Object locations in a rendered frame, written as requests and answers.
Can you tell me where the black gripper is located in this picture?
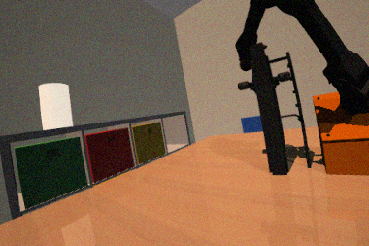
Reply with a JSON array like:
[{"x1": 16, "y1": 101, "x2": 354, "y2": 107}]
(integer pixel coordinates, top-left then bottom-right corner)
[{"x1": 238, "y1": 71, "x2": 291, "y2": 93}]

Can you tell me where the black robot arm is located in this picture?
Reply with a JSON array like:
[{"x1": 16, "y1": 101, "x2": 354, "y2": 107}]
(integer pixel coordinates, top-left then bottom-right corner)
[{"x1": 235, "y1": 0, "x2": 369, "y2": 116}]

